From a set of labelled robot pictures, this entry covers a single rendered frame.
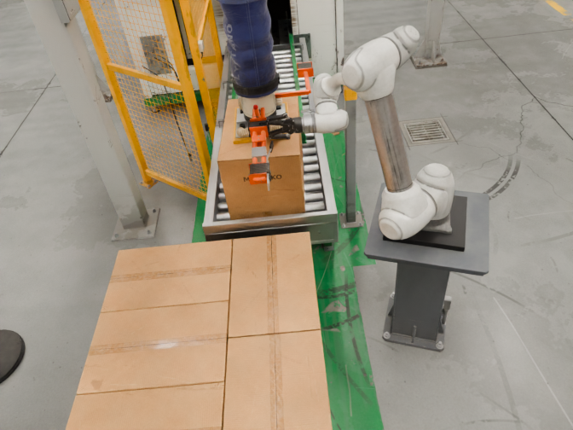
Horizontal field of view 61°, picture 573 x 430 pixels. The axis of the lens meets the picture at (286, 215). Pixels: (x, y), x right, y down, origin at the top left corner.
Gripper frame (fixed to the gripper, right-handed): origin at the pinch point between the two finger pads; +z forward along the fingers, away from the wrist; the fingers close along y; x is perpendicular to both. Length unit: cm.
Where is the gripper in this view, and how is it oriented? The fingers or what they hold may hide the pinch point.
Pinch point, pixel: (258, 129)
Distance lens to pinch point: 229.4
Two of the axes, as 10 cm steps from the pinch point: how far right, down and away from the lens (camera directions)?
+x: -0.4, -6.7, 7.4
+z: -9.9, 1.0, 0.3
